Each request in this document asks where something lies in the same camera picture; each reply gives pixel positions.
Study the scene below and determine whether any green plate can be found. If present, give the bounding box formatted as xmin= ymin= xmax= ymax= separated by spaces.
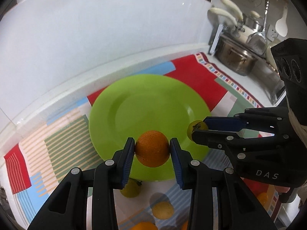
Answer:
xmin=88 ymin=74 xmax=213 ymax=182

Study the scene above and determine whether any cream handled pan lower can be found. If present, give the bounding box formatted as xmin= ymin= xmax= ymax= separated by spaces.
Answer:
xmin=209 ymin=7 xmax=238 ymax=26

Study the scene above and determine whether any steel spatula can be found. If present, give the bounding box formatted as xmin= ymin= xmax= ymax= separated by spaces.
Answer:
xmin=247 ymin=0 xmax=270 ymax=55

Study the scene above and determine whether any steel stock pot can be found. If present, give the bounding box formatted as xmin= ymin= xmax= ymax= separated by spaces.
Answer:
xmin=214 ymin=36 xmax=257 ymax=76

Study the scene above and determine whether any small orange mandarin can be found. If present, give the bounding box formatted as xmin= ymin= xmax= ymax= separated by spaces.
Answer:
xmin=135 ymin=130 xmax=170 ymax=168

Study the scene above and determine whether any white wall socket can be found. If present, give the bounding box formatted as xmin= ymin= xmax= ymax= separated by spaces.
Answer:
xmin=266 ymin=24 xmax=278 ymax=42

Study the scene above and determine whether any person hand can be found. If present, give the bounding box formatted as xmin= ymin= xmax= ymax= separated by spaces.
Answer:
xmin=274 ymin=186 xmax=300 ymax=204

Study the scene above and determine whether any green fruit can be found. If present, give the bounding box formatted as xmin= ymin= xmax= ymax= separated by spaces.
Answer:
xmin=120 ymin=178 xmax=142 ymax=198

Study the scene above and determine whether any metal counter rack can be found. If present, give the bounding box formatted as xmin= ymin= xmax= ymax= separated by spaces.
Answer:
xmin=209 ymin=24 xmax=285 ymax=105

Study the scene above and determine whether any large orange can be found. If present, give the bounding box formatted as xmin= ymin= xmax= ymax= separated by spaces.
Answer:
xmin=130 ymin=222 xmax=158 ymax=230
xmin=181 ymin=221 xmax=188 ymax=230

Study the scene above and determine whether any yellow-green fruit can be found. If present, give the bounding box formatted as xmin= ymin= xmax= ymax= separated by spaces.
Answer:
xmin=187 ymin=120 xmax=208 ymax=141

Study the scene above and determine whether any cream ceramic kettle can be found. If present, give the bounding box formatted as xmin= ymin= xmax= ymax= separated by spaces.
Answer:
xmin=265 ymin=38 xmax=283 ymax=67

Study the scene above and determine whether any tan round fruit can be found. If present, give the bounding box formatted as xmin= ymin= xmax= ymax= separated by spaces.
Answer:
xmin=152 ymin=201 xmax=174 ymax=220

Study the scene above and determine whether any small lidded steel pot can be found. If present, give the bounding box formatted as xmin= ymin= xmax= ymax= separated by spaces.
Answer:
xmin=243 ymin=10 xmax=263 ymax=32

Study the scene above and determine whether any white rice spoon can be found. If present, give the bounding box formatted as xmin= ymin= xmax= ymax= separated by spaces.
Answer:
xmin=275 ymin=5 xmax=288 ymax=37

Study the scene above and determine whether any small orange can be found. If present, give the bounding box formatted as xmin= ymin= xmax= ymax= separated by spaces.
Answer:
xmin=257 ymin=192 xmax=268 ymax=207

